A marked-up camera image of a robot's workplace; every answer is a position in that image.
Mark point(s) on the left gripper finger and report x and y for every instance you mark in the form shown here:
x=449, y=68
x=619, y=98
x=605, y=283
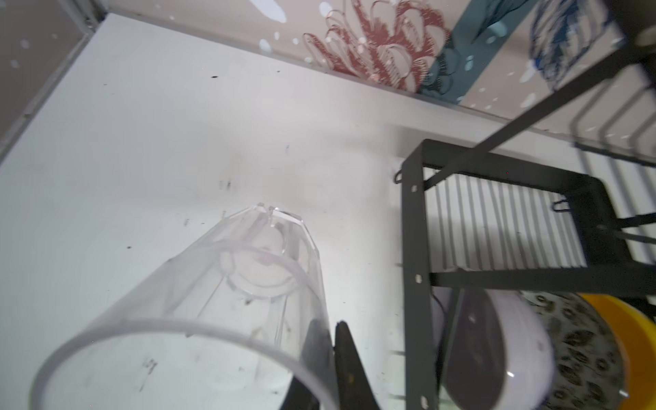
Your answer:
x=343, y=360

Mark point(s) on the clear glass tumbler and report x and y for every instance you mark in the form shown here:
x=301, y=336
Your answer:
x=236, y=321

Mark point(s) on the pink patterned bowl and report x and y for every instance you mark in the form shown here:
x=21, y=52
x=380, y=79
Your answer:
x=589, y=367

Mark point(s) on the yellow bowl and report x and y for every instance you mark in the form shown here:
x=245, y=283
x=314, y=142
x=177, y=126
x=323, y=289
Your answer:
x=635, y=335

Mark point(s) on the black two-tier dish rack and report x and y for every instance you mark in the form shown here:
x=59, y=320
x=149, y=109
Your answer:
x=474, y=219

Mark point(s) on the lilac bowl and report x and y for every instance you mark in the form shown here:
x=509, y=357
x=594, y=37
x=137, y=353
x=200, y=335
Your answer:
x=501, y=356

